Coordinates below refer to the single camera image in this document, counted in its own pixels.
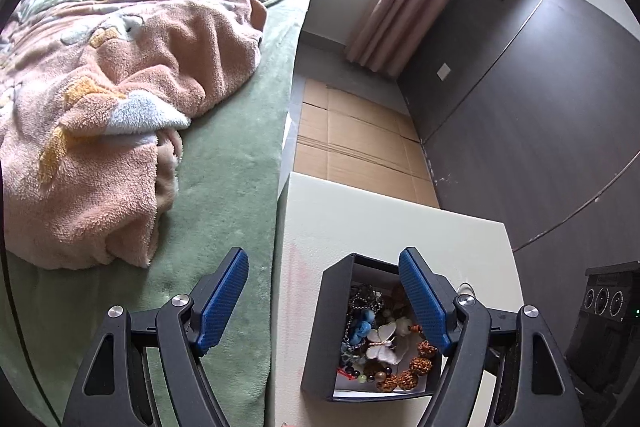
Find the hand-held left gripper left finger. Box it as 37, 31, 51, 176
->
62, 247, 249, 427

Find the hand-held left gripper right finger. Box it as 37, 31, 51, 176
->
398, 247, 586, 427

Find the white butterfly ornament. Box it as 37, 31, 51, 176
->
365, 322, 413, 365

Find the dark metal chain bracelet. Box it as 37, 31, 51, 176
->
347, 284, 386, 323

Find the brown bead bracelet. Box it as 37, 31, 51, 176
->
370, 282, 441, 392

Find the blue cord bracelet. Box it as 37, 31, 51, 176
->
341, 307, 378, 358

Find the mixed small bead bracelet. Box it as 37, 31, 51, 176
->
342, 354, 393, 385

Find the black box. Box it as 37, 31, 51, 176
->
300, 253, 458, 403

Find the white low table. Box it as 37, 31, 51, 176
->
274, 172, 526, 427

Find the bed with green sheet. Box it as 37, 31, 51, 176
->
0, 0, 313, 427

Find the flattened cardboard sheet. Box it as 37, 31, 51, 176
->
295, 78, 441, 209

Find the pink fleece blanket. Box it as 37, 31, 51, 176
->
0, 0, 268, 270

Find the dark grey wardrobe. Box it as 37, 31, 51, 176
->
397, 0, 640, 358

